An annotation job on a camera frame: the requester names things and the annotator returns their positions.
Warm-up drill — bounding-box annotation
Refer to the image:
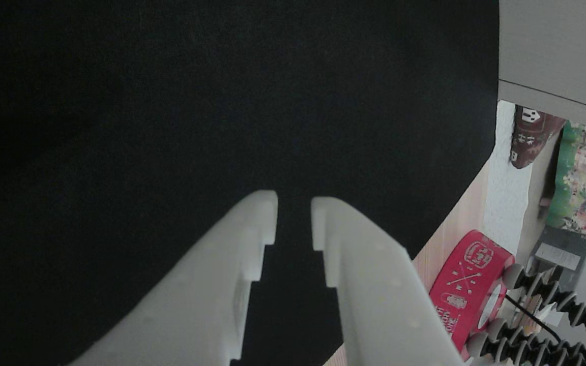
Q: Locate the black box with label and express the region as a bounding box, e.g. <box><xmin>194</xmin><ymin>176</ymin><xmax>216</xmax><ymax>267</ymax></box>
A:
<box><xmin>526</xmin><ymin>225</ymin><xmax>586</xmax><ymax>293</ymax></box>

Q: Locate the black flexible tripod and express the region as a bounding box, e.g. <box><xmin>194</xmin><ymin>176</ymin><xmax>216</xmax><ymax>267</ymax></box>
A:
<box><xmin>468</xmin><ymin>263</ymin><xmax>586</xmax><ymax>366</ymax></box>

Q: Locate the grey cabinet side panel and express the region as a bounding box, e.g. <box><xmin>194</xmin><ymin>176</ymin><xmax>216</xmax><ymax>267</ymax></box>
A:
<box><xmin>498</xmin><ymin>0</ymin><xmax>586</xmax><ymax>135</ymax></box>

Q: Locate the red printed tape roll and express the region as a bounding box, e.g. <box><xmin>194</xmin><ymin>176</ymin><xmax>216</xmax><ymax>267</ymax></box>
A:
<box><xmin>428</xmin><ymin>230</ymin><xmax>516</xmax><ymax>361</ymax></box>

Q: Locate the black desk mat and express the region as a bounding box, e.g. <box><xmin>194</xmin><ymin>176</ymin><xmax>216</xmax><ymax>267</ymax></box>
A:
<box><xmin>0</xmin><ymin>0</ymin><xmax>500</xmax><ymax>366</ymax></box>

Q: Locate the thin black tripod cable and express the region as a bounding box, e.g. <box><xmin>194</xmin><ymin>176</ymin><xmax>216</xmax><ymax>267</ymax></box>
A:
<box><xmin>504</xmin><ymin>294</ymin><xmax>563</xmax><ymax>344</ymax></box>

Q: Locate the dark red patterned sock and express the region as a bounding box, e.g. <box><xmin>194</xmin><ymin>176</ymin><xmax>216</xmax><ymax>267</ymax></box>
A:
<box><xmin>509</xmin><ymin>104</ymin><xmax>567</xmax><ymax>169</ymax></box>

